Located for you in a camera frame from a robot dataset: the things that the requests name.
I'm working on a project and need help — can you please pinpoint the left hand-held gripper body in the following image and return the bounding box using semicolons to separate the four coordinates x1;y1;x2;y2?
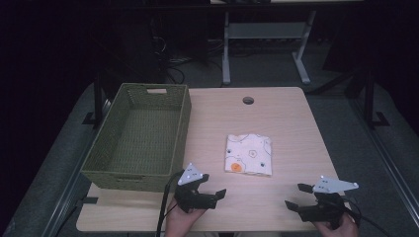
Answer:
173;162;219;213

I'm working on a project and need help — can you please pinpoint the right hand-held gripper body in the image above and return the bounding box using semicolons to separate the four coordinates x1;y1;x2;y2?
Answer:
296;175;360;231

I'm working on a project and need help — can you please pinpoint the white patterned cloth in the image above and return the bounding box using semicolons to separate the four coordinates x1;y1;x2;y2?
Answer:
224;132;274;177

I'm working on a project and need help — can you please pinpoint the green woven basket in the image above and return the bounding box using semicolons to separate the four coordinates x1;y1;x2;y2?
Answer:
80;82;193;194

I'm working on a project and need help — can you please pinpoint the person's left hand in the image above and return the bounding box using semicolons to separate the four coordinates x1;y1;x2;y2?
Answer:
163;197;208;237

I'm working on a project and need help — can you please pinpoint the person's right hand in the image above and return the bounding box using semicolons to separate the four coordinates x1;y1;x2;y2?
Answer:
312;212;360;237

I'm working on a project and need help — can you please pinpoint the black metal stand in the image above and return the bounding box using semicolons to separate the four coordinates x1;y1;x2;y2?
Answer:
81;70;107;130
362;68;391;130

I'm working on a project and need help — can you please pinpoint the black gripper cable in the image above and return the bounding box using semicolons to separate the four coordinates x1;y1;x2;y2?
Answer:
340;196;396;237
155;170;186;237

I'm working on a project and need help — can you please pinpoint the aluminium rail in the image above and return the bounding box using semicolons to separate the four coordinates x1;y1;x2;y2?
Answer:
347;97;419;228
41;98;112;237

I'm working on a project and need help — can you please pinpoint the bundle of floor cables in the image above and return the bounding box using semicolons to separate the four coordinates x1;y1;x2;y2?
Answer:
152;33;225;85

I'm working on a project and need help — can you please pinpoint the white metal desk frame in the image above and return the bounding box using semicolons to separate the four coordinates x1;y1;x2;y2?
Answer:
221;9;318;87

